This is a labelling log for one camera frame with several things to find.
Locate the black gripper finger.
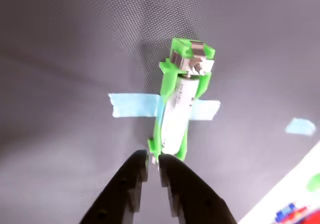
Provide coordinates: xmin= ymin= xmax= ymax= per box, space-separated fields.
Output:
xmin=158 ymin=153 xmax=239 ymax=224
xmin=79 ymin=149 xmax=150 ymax=224

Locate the white AA battery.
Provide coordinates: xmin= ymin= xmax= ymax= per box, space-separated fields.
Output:
xmin=159 ymin=75 xmax=204 ymax=155

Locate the blue tape strip across holder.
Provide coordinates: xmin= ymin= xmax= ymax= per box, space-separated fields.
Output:
xmin=108 ymin=93 xmax=221 ymax=121

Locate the green battery holder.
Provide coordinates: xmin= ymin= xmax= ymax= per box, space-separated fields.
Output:
xmin=147 ymin=36 xmax=216 ymax=164

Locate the red snack bag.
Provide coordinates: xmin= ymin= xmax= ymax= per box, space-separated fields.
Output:
xmin=293 ymin=206 xmax=320 ymax=224

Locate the green block with screw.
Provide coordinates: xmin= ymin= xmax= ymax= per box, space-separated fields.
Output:
xmin=305 ymin=173 xmax=320 ymax=193

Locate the short blue tape strip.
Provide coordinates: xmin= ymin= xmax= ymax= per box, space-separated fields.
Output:
xmin=284 ymin=117 xmax=316 ymax=136

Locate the dark grey textured mat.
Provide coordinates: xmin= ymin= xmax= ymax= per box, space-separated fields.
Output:
xmin=0 ymin=0 xmax=320 ymax=224

